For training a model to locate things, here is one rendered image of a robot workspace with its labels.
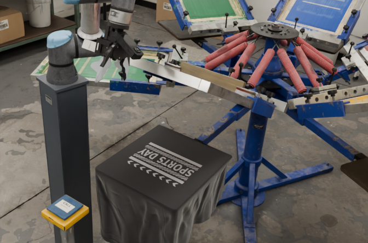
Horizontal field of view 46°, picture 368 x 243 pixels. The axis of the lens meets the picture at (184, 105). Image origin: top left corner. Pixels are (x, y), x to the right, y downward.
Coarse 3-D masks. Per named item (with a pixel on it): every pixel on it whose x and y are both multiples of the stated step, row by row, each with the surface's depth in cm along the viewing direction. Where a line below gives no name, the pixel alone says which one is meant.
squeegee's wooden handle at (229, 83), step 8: (184, 64) 217; (184, 72) 217; (192, 72) 215; (200, 72) 213; (208, 72) 211; (208, 80) 210; (216, 80) 208; (224, 80) 207; (232, 80) 205; (240, 80) 203; (232, 88) 204
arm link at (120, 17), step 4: (112, 12) 140; (116, 12) 139; (120, 12) 139; (124, 12) 139; (108, 16) 142; (112, 16) 140; (116, 16) 140; (120, 16) 139; (124, 16) 140; (128, 16) 141; (112, 20) 140; (116, 20) 140; (120, 20) 140; (124, 20) 140; (128, 20) 141; (120, 24) 141; (124, 24) 141; (128, 24) 142
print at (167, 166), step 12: (156, 144) 212; (132, 156) 202; (144, 156) 203; (156, 156) 203; (168, 156) 204; (180, 156) 205; (144, 168) 195; (156, 168) 195; (168, 168) 196; (180, 168) 197; (192, 168) 197; (168, 180) 189; (180, 180) 189
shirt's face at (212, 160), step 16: (160, 128) 225; (144, 144) 211; (160, 144) 212; (176, 144) 213; (192, 144) 214; (112, 160) 198; (208, 160) 203; (224, 160) 204; (112, 176) 188; (128, 176) 189; (144, 176) 190; (192, 176) 192; (208, 176) 193; (144, 192) 181; (160, 192) 181; (176, 192) 182; (192, 192) 183; (176, 208) 174
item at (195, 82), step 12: (84, 48) 170; (132, 60) 160; (144, 60) 157; (156, 72) 154; (168, 72) 152; (180, 72) 150; (192, 84) 147; (204, 84) 145; (228, 96) 161; (240, 96) 172
